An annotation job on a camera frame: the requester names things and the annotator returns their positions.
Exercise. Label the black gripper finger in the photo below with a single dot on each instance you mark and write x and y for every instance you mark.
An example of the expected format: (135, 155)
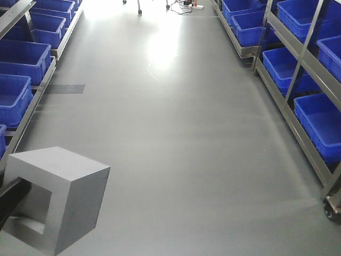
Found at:
(11, 195)

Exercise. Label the gray hollow cube base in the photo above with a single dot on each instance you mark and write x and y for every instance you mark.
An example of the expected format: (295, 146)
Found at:
(64, 202)

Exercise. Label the steel shelf rack left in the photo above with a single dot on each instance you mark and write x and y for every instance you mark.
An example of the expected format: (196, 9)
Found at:
(33, 37)

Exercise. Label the steel shelf rack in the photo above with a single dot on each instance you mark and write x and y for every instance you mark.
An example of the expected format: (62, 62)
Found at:
(33, 37)
(295, 47)

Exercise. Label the steel shelf rack right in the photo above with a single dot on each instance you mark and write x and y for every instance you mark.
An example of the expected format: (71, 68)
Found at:
(295, 47)

